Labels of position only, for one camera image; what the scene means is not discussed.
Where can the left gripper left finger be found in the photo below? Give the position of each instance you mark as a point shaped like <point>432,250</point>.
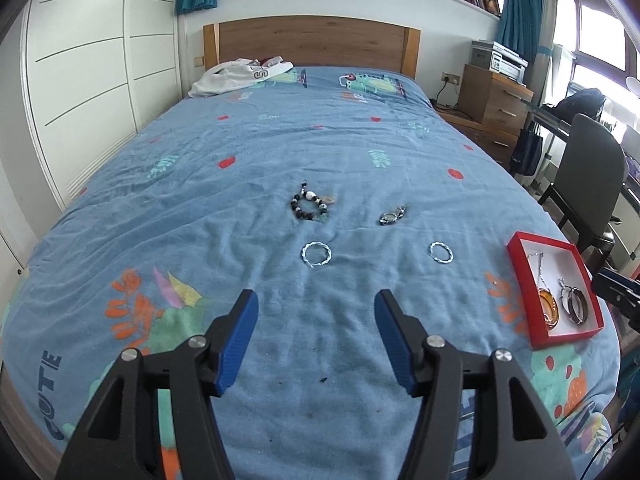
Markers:
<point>118,436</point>

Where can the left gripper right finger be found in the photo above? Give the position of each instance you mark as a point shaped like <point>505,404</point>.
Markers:
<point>513,435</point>

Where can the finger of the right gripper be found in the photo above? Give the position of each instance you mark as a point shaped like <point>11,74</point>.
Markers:
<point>609,285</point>

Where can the dark brown bangle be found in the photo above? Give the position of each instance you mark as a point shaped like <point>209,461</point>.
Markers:
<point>580,306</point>

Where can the red shallow box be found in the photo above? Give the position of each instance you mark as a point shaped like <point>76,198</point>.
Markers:
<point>539,261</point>

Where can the amber bangle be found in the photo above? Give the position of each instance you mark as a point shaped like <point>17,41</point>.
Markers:
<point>549,307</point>

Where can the small silver charm cluster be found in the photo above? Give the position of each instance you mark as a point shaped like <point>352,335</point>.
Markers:
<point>392,216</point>

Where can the thin silver bangle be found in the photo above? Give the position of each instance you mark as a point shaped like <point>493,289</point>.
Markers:
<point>566,292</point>

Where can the grey desk chair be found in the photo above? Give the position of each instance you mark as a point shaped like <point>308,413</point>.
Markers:
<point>592,226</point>

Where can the dark blue hanging bag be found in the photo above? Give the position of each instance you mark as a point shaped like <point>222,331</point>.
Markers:
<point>527,152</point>

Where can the low wooden nightstand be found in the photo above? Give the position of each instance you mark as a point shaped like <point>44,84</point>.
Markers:
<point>497,142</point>

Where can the desk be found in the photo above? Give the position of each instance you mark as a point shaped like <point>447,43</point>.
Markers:
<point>593,162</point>

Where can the dark backpack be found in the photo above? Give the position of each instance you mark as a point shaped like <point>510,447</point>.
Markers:
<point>588,102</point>

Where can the wooden drawer chest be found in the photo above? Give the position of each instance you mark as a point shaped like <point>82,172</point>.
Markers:
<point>493,100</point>

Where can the white printer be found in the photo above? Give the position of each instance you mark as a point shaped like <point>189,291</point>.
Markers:
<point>498,59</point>

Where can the right teal curtain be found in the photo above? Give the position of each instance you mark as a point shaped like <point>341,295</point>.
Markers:
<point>519,27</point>

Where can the blue patterned bedspread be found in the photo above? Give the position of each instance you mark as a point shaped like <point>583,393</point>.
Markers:
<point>278,188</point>

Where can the white garment on bed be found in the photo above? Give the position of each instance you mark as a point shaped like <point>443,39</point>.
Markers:
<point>236,75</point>

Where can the wooden headboard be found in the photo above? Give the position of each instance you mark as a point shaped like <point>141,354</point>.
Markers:
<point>315,40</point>

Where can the white wardrobe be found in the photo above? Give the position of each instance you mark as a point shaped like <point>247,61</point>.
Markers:
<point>95,73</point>

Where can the wall power socket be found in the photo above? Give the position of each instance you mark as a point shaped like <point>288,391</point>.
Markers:
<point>450,78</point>

